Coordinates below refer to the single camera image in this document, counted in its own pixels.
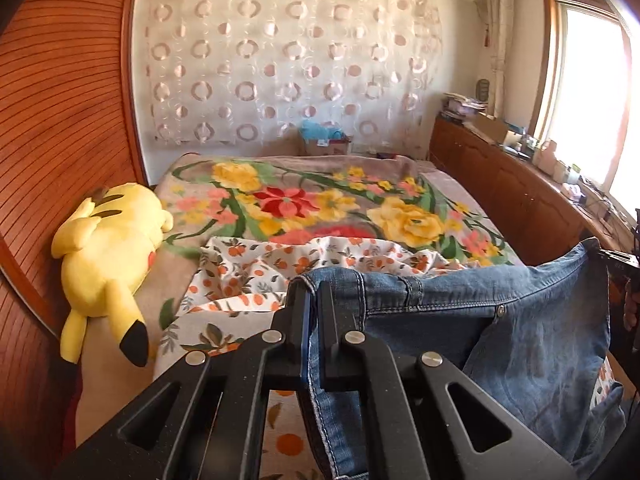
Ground stack of papers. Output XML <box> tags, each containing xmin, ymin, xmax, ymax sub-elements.
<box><xmin>442</xmin><ymin>92</ymin><xmax>488</xmax><ymax>121</ymax></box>

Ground small cardboard box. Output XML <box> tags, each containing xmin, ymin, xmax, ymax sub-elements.
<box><xmin>305</xmin><ymin>137</ymin><xmax>351</xmax><ymax>157</ymax></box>

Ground person's right hand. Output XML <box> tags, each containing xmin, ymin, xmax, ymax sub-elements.
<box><xmin>623</xmin><ymin>280</ymin><xmax>640</xmax><ymax>333</ymax></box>

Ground wooden louvered wardrobe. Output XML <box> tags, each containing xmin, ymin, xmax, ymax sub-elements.
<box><xmin>0</xmin><ymin>0</ymin><xmax>151</xmax><ymax>480</ymax></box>

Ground beige side curtain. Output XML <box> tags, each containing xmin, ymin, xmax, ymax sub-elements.
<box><xmin>482</xmin><ymin>0</ymin><xmax>516</xmax><ymax>116</ymax></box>

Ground floral blanket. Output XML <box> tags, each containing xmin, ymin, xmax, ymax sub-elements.
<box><xmin>75</xmin><ymin>152</ymin><xmax>526</xmax><ymax>411</ymax></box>

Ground open cardboard box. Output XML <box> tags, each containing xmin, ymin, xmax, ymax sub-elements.
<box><xmin>470</xmin><ymin>112</ymin><xmax>511</xmax><ymax>143</ymax></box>

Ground long wooden cabinet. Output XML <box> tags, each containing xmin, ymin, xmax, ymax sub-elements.
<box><xmin>429</xmin><ymin>115</ymin><xmax>640</xmax><ymax>281</ymax></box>

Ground blue denim pants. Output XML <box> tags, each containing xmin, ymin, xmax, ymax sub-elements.
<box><xmin>290</xmin><ymin>237</ymin><xmax>628</xmax><ymax>480</ymax></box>

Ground circle print curtain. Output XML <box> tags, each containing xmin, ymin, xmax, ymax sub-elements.
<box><xmin>137</xmin><ymin>0</ymin><xmax>446</xmax><ymax>148</ymax></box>

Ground yellow plush toy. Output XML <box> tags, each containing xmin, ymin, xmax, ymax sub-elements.
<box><xmin>51</xmin><ymin>182</ymin><xmax>174</xmax><ymax>367</ymax></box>

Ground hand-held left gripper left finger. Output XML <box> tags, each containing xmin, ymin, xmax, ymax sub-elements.
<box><xmin>52</xmin><ymin>280</ymin><xmax>313</xmax><ymax>480</ymax></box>

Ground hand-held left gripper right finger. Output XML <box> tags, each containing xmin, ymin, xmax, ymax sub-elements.
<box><xmin>316</xmin><ymin>281</ymin><xmax>578</xmax><ymax>480</ymax></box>

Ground wooden framed window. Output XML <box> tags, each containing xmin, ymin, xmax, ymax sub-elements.
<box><xmin>532</xmin><ymin>0</ymin><xmax>638</xmax><ymax>201</ymax></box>

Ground orange print white sheet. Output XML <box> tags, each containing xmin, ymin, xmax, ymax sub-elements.
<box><xmin>152</xmin><ymin>234</ymin><xmax>626</xmax><ymax>480</ymax></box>

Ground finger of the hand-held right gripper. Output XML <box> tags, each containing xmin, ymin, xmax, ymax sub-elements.
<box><xmin>597</xmin><ymin>249</ymin><xmax>632</xmax><ymax>267</ymax></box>

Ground pale plastic jug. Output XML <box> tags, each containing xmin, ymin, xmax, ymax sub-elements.
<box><xmin>532</xmin><ymin>140</ymin><xmax>558</xmax><ymax>171</ymax></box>

